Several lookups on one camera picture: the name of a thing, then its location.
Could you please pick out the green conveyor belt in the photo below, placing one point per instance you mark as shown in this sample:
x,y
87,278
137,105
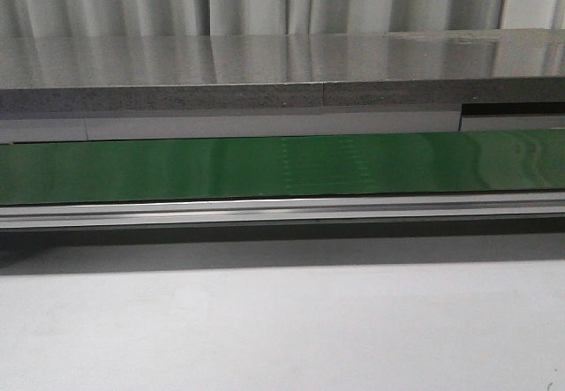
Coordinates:
x,y
263,167

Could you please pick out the grey stone-edged rear table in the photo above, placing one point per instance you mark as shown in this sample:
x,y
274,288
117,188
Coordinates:
x,y
70,76

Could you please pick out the white pleated curtain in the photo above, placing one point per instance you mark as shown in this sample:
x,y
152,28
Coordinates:
x,y
94,18

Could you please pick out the aluminium conveyor front rail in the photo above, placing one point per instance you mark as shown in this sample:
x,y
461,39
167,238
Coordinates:
x,y
281,210

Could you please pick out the grey conveyor rear rail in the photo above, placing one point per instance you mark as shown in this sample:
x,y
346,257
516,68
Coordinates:
x,y
325,120

